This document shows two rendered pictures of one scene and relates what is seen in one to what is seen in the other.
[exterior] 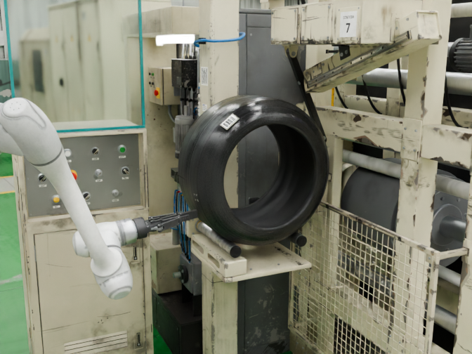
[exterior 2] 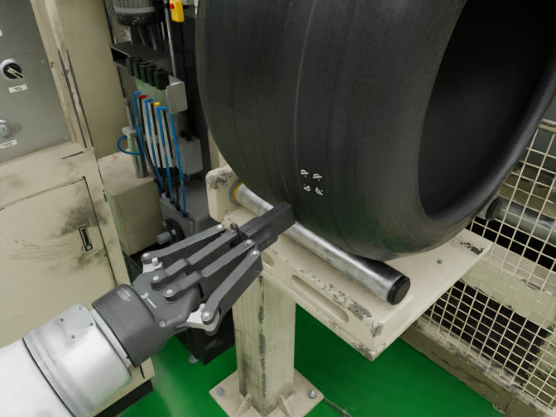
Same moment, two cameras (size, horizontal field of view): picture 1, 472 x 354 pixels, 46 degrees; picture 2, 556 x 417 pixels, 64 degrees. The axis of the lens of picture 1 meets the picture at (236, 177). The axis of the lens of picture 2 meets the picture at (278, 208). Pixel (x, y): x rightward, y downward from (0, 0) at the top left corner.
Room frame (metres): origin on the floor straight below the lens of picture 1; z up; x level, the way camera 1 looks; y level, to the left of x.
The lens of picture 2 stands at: (1.56, 0.29, 1.34)
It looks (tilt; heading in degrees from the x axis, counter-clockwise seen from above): 36 degrees down; 342
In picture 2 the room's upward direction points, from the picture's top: straight up
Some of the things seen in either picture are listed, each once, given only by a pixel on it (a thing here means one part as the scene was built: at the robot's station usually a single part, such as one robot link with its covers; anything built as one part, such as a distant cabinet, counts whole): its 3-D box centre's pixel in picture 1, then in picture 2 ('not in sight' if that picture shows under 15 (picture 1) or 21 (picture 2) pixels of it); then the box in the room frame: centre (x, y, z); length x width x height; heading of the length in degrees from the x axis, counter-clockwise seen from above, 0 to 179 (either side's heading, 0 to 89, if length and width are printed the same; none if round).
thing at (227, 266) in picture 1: (217, 253); (305, 261); (2.08, 0.07, 0.83); 0.36 x 0.09 x 0.06; 25
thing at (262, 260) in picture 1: (248, 256); (356, 242); (2.14, -0.05, 0.80); 0.37 x 0.36 x 0.02; 115
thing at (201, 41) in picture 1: (218, 39); not in sight; (2.36, 0.07, 1.66); 0.19 x 0.19 x 0.06; 25
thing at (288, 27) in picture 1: (337, 24); not in sight; (2.15, -0.38, 1.71); 0.61 x 0.25 x 0.15; 25
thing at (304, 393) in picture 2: not in sight; (266, 391); (2.36, 0.07, 0.02); 0.27 x 0.27 x 0.04; 25
